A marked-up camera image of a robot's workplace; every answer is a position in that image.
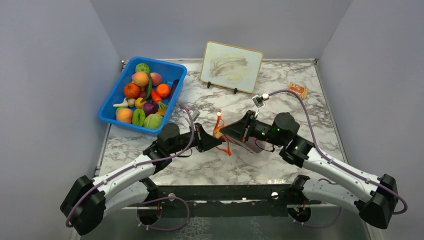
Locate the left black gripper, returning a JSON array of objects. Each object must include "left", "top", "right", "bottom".
[{"left": 168, "top": 123, "right": 222, "bottom": 155}]

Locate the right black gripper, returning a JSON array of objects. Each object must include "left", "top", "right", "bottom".
[{"left": 220, "top": 110, "right": 285, "bottom": 147}]

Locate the clear zip top bag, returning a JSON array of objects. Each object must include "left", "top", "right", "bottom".
[{"left": 212, "top": 110, "right": 265, "bottom": 156}]

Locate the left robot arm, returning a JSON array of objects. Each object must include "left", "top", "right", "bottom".
[{"left": 59, "top": 123, "right": 222, "bottom": 236}]

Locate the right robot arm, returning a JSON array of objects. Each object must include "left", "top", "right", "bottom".
[{"left": 214, "top": 110, "right": 399, "bottom": 229}]

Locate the toy green cabbage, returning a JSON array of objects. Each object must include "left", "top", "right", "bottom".
[{"left": 142, "top": 113, "right": 164, "bottom": 130}]

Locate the whiteboard on stand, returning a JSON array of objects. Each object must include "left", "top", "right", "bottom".
[{"left": 199, "top": 41, "right": 264, "bottom": 93}]

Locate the toy purple eggplant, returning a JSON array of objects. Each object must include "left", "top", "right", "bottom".
[{"left": 168, "top": 79, "right": 180, "bottom": 103}]

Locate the toy carrot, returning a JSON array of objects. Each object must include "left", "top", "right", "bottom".
[{"left": 150, "top": 89, "right": 168, "bottom": 111}]

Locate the toy orange tangerine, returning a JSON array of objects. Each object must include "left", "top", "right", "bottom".
[{"left": 156, "top": 83, "right": 171, "bottom": 99}]

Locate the orange snack packet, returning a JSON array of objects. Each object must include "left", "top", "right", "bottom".
[{"left": 287, "top": 82, "right": 309, "bottom": 100}]

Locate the toy green starfruit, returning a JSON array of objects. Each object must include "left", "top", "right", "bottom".
[{"left": 131, "top": 108, "right": 146, "bottom": 127}]

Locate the toy yellow lemon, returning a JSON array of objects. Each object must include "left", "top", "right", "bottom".
[{"left": 134, "top": 97, "right": 147, "bottom": 109}]

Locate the toy green chili pepper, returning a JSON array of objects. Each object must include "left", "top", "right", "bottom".
[{"left": 142, "top": 74, "right": 153, "bottom": 101}]

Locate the toy peach bottom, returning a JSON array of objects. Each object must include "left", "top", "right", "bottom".
[{"left": 116, "top": 108, "right": 133, "bottom": 124}]

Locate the toy orange pumpkin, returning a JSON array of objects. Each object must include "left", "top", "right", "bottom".
[{"left": 123, "top": 82, "right": 141, "bottom": 99}]

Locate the toy green lettuce ball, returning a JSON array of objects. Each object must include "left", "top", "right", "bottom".
[{"left": 135, "top": 63, "right": 151, "bottom": 74}]

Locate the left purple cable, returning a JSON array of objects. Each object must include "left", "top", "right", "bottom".
[{"left": 65, "top": 102, "right": 196, "bottom": 232}]

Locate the purple cable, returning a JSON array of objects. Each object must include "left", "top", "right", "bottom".
[
  {"left": 65, "top": 102, "right": 196, "bottom": 232},
  {"left": 264, "top": 89, "right": 409, "bottom": 229}
]

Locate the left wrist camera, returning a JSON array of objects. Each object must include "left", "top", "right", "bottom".
[{"left": 191, "top": 109, "right": 200, "bottom": 122}]

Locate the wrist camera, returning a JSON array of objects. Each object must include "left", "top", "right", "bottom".
[
  {"left": 191, "top": 109, "right": 200, "bottom": 122},
  {"left": 251, "top": 93, "right": 270, "bottom": 117}
]

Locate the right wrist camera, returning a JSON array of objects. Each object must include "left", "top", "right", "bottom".
[{"left": 251, "top": 93, "right": 270, "bottom": 117}]

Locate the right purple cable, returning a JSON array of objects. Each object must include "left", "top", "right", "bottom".
[{"left": 264, "top": 89, "right": 409, "bottom": 229}]

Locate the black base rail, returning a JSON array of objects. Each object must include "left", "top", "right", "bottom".
[{"left": 131, "top": 180, "right": 321, "bottom": 218}]

